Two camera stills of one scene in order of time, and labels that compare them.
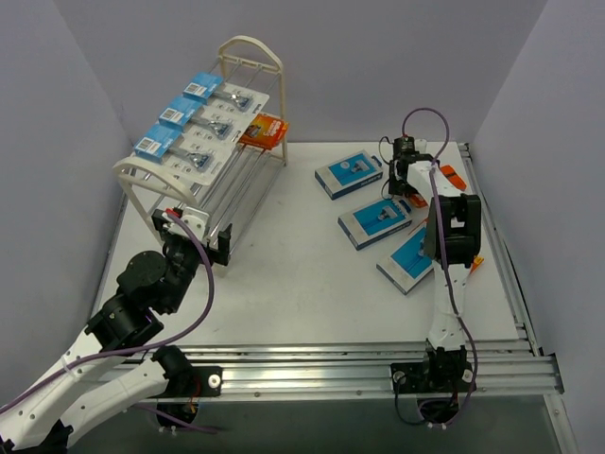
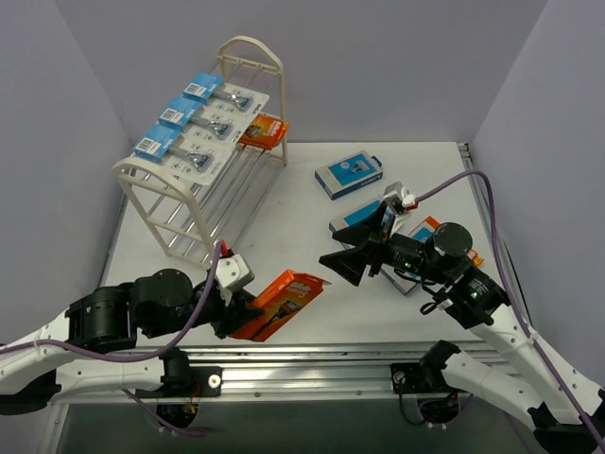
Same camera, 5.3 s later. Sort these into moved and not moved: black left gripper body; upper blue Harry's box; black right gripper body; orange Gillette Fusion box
Moved: black left gripper body; black right gripper body
Not moved: upper blue Harry's box; orange Gillette Fusion box
